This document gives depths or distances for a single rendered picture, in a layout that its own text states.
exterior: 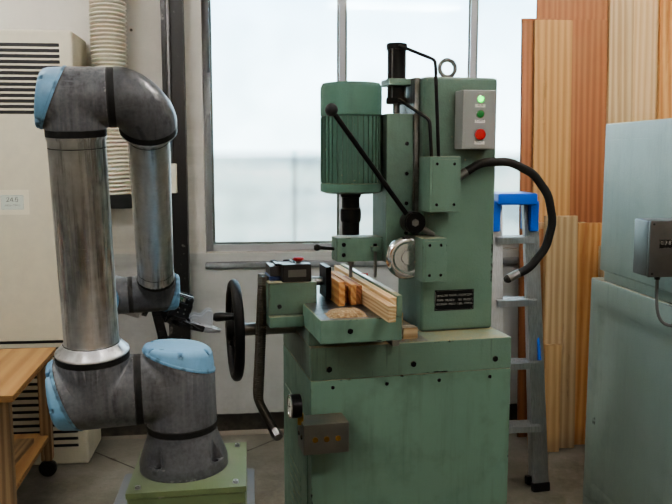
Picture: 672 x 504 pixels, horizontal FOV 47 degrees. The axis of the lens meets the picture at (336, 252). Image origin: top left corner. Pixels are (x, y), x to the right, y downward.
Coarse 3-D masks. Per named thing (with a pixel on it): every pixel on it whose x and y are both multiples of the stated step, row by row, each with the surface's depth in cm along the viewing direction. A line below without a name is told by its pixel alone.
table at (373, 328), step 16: (304, 304) 211; (320, 304) 211; (272, 320) 209; (288, 320) 210; (304, 320) 210; (320, 320) 191; (336, 320) 191; (352, 320) 192; (368, 320) 193; (384, 320) 194; (400, 320) 195; (320, 336) 191; (336, 336) 191; (352, 336) 192; (368, 336) 193; (384, 336) 194; (400, 336) 195
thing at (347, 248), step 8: (336, 240) 221; (344, 240) 221; (352, 240) 222; (360, 240) 222; (368, 240) 223; (376, 240) 223; (336, 248) 221; (344, 248) 222; (352, 248) 222; (360, 248) 223; (368, 248) 223; (336, 256) 222; (344, 256) 221; (352, 256) 222; (360, 256) 223; (368, 256) 223; (352, 264) 225
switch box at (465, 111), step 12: (456, 96) 215; (468, 96) 210; (492, 96) 212; (456, 108) 215; (468, 108) 211; (480, 108) 212; (492, 108) 212; (456, 120) 215; (468, 120) 211; (492, 120) 213; (456, 132) 215; (468, 132) 212; (492, 132) 213; (456, 144) 216; (468, 144) 212; (480, 144) 213; (492, 144) 214
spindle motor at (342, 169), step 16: (320, 96) 219; (336, 96) 213; (352, 96) 212; (368, 96) 213; (320, 112) 219; (352, 112) 212; (368, 112) 214; (320, 128) 220; (336, 128) 214; (352, 128) 213; (368, 128) 214; (320, 144) 221; (336, 144) 214; (352, 144) 213; (368, 144) 215; (320, 160) 221; (336, 160) 215; (352, 160) 214; (320, 176) 223; (336, 176) 215; (352, 176) 214; (368, 176) 216; (336, 192) 216; (352, 192) 215; (368, 192) 216
